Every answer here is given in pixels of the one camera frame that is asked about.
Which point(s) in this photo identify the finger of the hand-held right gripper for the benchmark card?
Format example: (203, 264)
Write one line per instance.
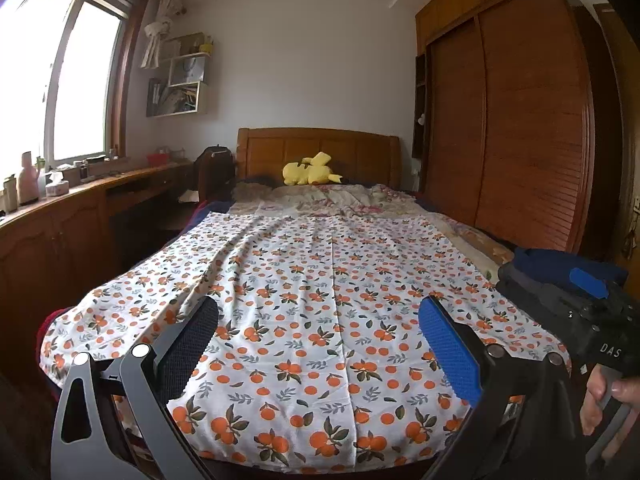
(590, 282)

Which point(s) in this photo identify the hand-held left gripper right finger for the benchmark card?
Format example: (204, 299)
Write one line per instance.
(450, 350)

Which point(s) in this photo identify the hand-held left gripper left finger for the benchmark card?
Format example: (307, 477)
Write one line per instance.
(187, 345)

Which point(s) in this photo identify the navy blue blazer jacket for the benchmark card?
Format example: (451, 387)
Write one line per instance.
(545, 260)

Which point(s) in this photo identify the person's right hand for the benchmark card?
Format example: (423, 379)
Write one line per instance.
(592, 405)

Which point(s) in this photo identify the dark grey cloth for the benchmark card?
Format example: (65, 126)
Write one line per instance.
(530, 282)

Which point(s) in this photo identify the wooden door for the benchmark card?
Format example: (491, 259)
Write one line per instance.
(625, 160)

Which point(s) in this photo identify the bed with orange-print sheet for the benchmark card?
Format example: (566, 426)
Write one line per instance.
(300, 285)

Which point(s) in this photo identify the dark blue bed sheet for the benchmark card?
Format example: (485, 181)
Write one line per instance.
(207, 215)

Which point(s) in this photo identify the dark red blanket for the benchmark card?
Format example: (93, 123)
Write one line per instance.
(50, 330)

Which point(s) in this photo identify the white paper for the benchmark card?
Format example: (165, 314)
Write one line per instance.
(190, 196)

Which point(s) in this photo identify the wooden desk cabinet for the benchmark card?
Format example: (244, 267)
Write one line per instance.
(50, 245)

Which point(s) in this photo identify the dark brown chair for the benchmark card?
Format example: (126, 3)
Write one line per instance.
(215, 172)

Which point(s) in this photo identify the wooden slatted wardrobe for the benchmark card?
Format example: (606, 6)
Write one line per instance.
(525, 120)

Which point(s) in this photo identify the red bowl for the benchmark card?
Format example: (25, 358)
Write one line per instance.
(158, 159)

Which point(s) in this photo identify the floral quilt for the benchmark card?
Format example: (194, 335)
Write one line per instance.
(325, 197)

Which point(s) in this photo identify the tissue box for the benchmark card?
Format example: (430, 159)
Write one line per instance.
(56, 187)

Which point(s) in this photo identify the yellow plush toy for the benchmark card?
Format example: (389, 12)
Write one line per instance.
(305, 172)

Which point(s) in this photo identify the wooden bed headboard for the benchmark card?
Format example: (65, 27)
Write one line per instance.
(270, 152)

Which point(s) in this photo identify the pink bottle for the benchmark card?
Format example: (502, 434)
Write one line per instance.
(27, 182)

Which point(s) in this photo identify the white bottle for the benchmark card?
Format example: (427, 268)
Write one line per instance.
(10, 194)

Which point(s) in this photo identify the wooden framed window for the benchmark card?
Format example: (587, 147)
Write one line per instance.
(80, 85)

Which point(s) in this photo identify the tied cream curtain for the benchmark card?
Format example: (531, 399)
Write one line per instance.
(155, 35)

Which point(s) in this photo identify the white wall shelf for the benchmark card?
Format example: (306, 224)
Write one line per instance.
(187, 70)

